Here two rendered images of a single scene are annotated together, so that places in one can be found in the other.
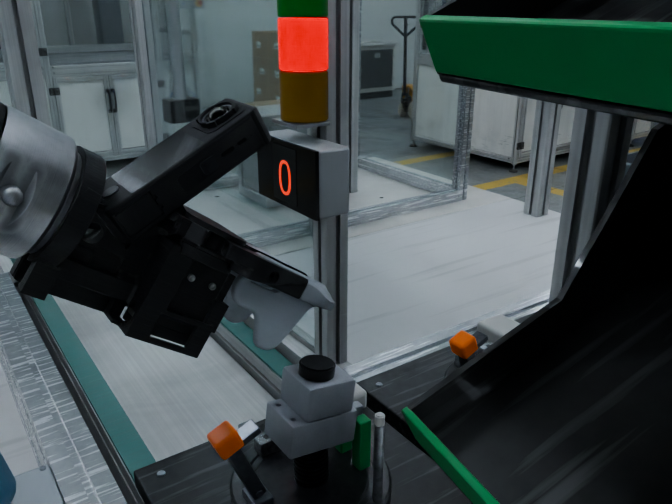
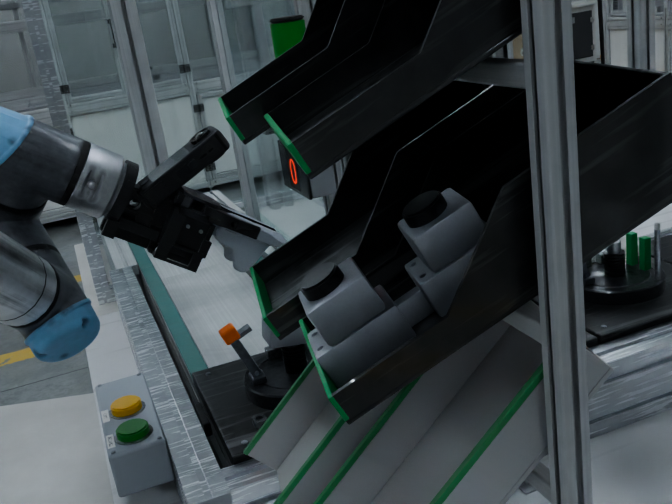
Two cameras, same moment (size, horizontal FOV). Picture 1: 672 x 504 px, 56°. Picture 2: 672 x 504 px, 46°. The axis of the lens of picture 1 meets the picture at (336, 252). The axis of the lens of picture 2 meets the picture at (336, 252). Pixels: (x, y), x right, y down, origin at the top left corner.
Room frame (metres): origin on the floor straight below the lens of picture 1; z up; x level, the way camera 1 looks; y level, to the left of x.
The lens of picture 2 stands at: (-0.42, -0.31, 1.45)
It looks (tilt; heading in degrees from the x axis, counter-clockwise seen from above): 19 degrees down; 16
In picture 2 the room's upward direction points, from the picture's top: 8 degrees counter-clockwise
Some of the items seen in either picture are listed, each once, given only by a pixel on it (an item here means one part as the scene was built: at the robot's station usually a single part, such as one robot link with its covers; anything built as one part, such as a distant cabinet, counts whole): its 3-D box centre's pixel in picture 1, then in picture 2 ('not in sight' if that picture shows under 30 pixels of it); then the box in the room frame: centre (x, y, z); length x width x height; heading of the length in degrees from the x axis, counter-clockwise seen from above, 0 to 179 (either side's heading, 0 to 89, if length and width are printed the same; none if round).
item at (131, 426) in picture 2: not in sight; (133, 433); (0.33, 0.21, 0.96); 0.04 x 0.04 x 0.02
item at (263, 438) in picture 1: (266, 443); (273, 351); (0.47, 0.06, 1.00); 0.02 x 0.01 x 0.02; 125
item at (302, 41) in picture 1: (303, 43); not in sight; (0.66, 0.03, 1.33); 0.05 x 0.05 x 0.05
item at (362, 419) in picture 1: (361, 442); not in sight; (0.45, -0.02, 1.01); 0.01 x 0.01 x 0.05; 35
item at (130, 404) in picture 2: not in sight; (126, 408); (0.39, 0.25, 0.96); 0.04 x 0.04 x 0.02
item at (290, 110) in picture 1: (304, 95); not in sight; (0.66, 0.03, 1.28); 0.05 x 0.05 x 0.05
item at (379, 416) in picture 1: (378, 458); not in sight; (0.41, -0.03, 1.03); 0.01 x 0.01 x 0.08
